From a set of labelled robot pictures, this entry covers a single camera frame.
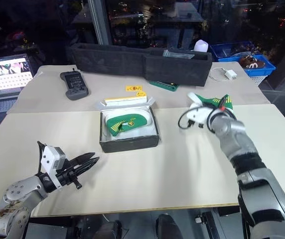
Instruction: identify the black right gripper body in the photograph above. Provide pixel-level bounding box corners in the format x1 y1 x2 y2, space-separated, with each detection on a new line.
187 119 205 129

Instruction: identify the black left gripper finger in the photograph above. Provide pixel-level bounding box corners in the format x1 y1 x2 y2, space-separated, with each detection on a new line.
74 156 101 174
69 152 96 167

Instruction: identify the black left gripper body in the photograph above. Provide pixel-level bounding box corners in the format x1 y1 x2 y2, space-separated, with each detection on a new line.
56 162 83 190

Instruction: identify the green and white shoe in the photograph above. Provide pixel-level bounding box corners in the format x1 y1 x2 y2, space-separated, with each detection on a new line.
105 110 152 137
187 92 234 112

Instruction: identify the black shoebox with hinged lid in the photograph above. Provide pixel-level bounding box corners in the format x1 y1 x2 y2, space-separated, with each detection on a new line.
93 95 163 153

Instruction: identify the open laptop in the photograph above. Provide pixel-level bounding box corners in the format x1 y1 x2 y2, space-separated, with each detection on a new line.
0 53 35 130

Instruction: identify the green circuit board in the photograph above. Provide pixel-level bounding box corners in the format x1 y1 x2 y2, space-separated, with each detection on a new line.
149 80 180 92

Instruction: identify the white charger adapter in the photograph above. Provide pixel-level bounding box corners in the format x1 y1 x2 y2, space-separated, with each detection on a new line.
223 70 238 81

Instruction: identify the clear plastic bag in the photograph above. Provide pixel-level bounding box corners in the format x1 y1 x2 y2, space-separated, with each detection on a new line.
162 49 197 60

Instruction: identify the black handheld controller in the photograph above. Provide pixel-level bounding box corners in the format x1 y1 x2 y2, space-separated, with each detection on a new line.
59 70 90 101

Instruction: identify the white rounded lamp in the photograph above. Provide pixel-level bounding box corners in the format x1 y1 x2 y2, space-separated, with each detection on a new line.
194 39 209 53

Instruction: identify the blue plastic crate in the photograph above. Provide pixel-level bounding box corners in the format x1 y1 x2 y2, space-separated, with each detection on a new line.
210 42 263 62
217 54 278 77

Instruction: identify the white perforated basket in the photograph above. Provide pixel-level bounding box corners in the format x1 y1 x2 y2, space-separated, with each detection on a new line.
250 74 268 87

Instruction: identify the brown candy bag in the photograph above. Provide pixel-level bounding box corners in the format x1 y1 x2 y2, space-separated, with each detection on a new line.
239 55 266 70

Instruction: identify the long black foam tray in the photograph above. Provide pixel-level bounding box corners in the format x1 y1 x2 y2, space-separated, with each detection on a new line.
66 42 213 88

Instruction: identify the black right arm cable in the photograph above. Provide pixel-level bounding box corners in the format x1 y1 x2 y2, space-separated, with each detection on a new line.
178 97 233 130

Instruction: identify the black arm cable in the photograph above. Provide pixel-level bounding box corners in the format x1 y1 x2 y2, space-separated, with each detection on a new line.
178 97 233 130
36 140 47 176

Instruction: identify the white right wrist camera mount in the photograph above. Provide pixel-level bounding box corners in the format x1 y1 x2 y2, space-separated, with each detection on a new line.
185 101 216 125

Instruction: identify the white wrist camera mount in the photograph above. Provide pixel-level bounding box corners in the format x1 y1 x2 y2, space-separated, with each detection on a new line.
40 145 66 190
185 101 216 125

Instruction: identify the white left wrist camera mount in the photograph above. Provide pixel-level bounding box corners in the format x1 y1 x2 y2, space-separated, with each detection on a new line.
40 145 66 190

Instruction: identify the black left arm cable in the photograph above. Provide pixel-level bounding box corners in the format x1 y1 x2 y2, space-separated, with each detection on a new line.
36 140 47 176

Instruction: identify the white charger cable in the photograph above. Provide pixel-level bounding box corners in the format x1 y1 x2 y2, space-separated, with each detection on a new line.
209 67 230 82

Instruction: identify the aluminium profile post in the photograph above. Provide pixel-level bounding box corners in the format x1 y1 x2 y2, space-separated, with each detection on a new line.
87 0 114 47

